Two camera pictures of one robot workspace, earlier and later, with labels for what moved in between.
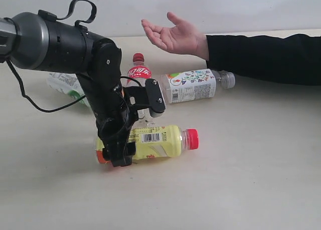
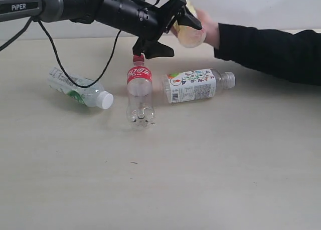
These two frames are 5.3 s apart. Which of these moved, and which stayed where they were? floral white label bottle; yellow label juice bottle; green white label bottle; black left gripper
Moved: black left gripper; yellow label juice bottle
Stayed: green white label bottle; floral white label bottle
